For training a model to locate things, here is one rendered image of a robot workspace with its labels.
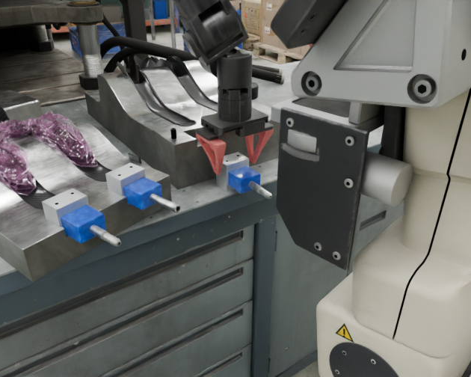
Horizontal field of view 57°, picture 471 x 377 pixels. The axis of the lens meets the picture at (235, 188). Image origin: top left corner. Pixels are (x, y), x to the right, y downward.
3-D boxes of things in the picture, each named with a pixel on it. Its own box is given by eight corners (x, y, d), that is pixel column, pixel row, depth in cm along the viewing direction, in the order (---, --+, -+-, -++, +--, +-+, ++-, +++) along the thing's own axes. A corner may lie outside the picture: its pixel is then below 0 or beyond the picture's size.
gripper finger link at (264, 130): (220, 162, 81) (218, 114, 77) (250, 152, 85) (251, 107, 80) (241, 176, 77) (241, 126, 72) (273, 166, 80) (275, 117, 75)
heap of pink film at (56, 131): (108, 161, 77) (102, 119, 73) (11, 202, 65) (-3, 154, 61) (30, 128, 91) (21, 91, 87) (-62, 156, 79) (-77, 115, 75)
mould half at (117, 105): (285, 155, 93) (289, 93, 86) (177, 189, 80) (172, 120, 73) (175, 96, 129) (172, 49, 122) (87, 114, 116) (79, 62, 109)
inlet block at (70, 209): (136, 250, 60) (131, 218, 57) (106, 269, 56) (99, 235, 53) (78, 218, 67) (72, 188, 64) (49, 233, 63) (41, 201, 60)
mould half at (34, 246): (172, 203, 76) (167, 144, 71) (32, 282, 58) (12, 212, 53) (22, 135, 103) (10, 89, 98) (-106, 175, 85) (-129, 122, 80)
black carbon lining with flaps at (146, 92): (247, 122, 91) (247, 76, 86) (178, 139, 83) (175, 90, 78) (170, 84, 116) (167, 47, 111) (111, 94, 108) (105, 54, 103)
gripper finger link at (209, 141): (196, 170, 79) (194, 121, 74) (229, 160, 82) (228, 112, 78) (217, 185, 74) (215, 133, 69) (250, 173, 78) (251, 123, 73)
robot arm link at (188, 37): (185, 36, 63) (233, 4, 64) (164, 24, 73) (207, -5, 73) (222, 102, 70) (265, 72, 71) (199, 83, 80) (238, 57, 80)
